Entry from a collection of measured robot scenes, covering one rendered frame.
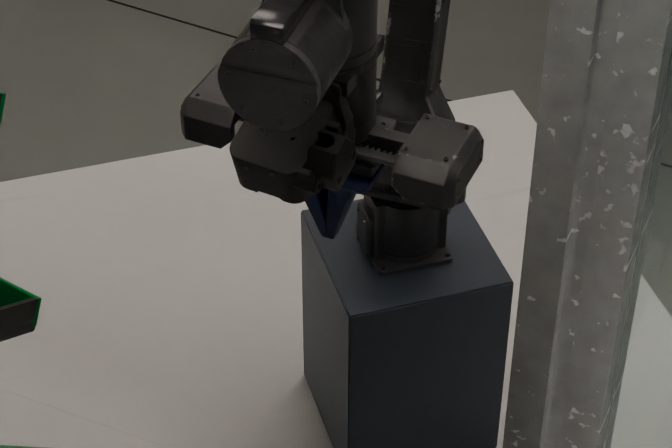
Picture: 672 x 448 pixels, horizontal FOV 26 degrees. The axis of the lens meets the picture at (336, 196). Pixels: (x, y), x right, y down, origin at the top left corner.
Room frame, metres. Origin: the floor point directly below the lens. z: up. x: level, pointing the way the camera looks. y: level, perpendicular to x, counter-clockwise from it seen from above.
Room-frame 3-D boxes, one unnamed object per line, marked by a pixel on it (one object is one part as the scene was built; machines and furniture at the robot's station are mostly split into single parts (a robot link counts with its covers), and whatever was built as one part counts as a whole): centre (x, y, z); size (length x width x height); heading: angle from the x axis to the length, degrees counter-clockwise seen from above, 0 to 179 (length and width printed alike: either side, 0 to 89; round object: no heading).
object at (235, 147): (0.69, 0.02, 1.33); 0.07 x 0.07 x 0.06; 64
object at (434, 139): (0.74, 0.00, 1.33); 0.19 x 0.06 x 0.08; 66
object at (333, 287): (0.92, -0.06, 0.96); 0.14 x 0.14 x 0.20; 17
